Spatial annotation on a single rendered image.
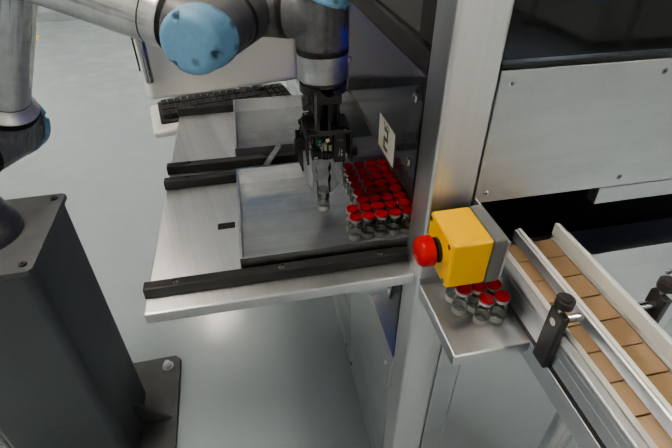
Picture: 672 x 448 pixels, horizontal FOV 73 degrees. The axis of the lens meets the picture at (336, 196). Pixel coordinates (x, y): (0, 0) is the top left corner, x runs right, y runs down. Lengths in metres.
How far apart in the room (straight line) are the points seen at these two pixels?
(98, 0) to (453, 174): 0.47
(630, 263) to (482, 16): 0.55
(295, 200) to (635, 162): 0.55
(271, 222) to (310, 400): 0.90
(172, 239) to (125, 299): 1.23
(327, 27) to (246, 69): 0.95
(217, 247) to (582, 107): 0.57
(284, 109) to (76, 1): 0.68
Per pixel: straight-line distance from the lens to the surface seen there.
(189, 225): 0.84
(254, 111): 1.22
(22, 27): 0.95
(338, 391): 1.62
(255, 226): 0.81
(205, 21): 0.53
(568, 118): 0.65
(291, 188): 0.89
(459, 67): 0.54
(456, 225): 0.58
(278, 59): 1.59
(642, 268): 0.97
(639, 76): 0.68
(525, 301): 0.66
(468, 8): 0.52
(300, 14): 0.64
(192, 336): 1.82
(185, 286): 0.71
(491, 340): 0.66
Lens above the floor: 1.38
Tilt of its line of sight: 35 degrees down
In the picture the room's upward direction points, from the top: straight up
